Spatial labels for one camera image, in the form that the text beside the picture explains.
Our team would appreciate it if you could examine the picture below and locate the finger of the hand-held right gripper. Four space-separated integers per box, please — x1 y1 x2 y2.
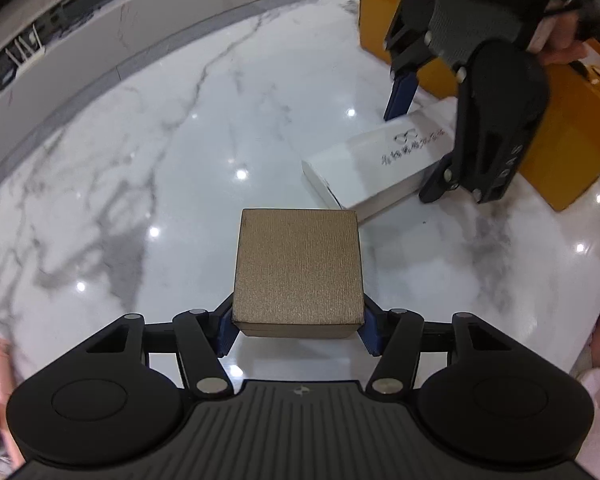
382 25 438 122
419 67 536 206

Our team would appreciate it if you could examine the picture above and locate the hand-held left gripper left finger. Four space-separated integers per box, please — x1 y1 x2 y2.
85 292 241 401

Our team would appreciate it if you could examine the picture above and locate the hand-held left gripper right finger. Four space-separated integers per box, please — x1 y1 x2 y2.
357 296 518 398

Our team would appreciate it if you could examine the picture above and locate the orange storage box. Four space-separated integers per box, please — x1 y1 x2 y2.
356 0 600 212

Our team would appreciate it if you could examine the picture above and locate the white box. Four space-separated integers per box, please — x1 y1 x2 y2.
301 97 463 223

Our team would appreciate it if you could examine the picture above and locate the brown textured box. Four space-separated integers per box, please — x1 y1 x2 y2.
231 208 366 339

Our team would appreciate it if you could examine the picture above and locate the person's right hand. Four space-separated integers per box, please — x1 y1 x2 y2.
536 9 590 67

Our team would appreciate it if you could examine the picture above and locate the long grey TV cabinet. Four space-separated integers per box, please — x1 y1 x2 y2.
0 0 338 181

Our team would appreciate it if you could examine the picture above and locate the white router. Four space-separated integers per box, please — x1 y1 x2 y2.
2 30 48 68

